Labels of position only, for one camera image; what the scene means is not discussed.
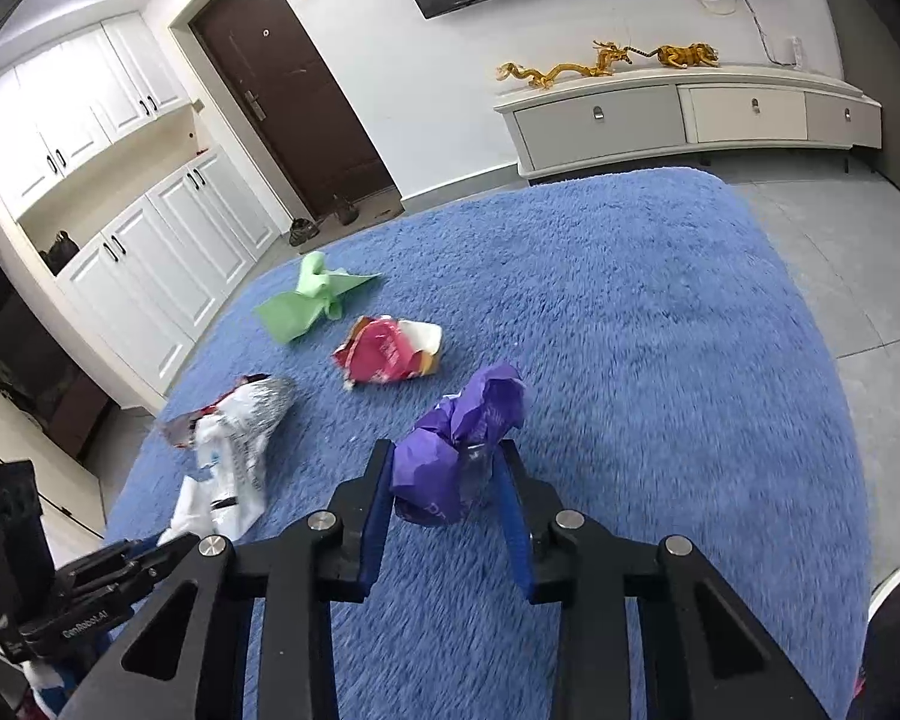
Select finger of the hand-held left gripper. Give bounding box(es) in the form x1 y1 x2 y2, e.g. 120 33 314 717
54 536 196 605

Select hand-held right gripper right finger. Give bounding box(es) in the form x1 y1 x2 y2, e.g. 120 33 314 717
495 439 830 720

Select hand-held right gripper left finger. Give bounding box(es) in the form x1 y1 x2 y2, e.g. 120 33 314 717
60 439 398 720

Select purple wrapper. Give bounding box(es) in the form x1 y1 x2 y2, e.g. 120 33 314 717
390 362 530 527

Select white plastic bag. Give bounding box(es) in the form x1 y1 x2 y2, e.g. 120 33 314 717
156 412 267 547

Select pink red snack wrapper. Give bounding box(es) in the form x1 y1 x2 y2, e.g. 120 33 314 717
332 315 443 389

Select green crumpled wrapper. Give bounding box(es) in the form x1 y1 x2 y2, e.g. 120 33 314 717
255 251 383 346

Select blue fluffy blanket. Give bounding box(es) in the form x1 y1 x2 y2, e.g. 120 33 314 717
105 167 871 720

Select dark bag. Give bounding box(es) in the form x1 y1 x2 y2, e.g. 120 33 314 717
41 231 80 275

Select white base cabinets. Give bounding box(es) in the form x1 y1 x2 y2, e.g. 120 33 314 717
54 150 282 413

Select person's black shoe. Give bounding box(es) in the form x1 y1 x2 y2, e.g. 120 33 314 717
847 555 900 720

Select white television cabinet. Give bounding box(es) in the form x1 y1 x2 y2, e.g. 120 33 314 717
493 64 884 179

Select brown entrance door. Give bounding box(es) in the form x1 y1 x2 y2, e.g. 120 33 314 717
191 0 402 222

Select golden dragon figurine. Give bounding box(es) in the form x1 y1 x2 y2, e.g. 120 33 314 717
495 40 631 91

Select golden tiger figurine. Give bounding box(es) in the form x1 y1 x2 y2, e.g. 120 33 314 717
651 41 721 70

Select white wall cabinets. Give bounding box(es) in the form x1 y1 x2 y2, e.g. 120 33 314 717
0 11 190 200

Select television cables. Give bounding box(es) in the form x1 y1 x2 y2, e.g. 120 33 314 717
682 0 777 65

